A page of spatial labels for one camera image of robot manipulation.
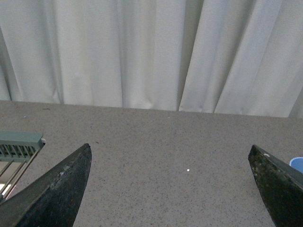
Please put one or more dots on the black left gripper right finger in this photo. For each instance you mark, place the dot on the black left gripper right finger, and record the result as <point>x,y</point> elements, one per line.
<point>280,187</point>

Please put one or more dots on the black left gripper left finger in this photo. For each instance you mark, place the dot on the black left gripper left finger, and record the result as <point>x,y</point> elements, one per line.
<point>54,199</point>

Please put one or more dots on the blue plastic cup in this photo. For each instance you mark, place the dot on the blue plastic cup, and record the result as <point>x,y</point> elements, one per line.
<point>297,163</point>

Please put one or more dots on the green dish drying rack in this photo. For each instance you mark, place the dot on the green dish drying rack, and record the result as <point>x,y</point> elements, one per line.
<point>17,150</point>

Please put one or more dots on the white pleated curtain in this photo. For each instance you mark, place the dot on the white pleated curtain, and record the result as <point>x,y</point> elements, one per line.
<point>207,56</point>

